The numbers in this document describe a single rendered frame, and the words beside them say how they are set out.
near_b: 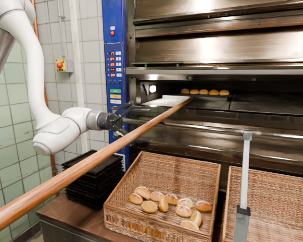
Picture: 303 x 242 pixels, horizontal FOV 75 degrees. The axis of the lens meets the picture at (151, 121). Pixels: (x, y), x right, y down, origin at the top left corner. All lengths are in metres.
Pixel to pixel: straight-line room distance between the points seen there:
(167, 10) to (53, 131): 0.94
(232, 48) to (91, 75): 0.99
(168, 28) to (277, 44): 0.60
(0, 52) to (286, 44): 1.37
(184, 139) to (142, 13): 0.84
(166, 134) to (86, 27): 0.96
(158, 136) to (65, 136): 0.72
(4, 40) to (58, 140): 0.55
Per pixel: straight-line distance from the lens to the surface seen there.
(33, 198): 0.41
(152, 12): 1.38
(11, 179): 1.94
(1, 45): 1.15
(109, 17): 1.50
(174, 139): 1.34
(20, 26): 0.96
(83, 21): 1.66
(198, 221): 1.20
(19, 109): 1.86
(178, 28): 1.31
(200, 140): 1.31
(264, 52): 1.24
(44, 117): 0.84
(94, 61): 1.58
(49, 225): 1.49
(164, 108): 1.33
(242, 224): 0.81
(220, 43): 1.26
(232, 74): 1.09
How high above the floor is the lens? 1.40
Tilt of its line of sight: 14 degrees down
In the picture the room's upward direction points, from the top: straight up
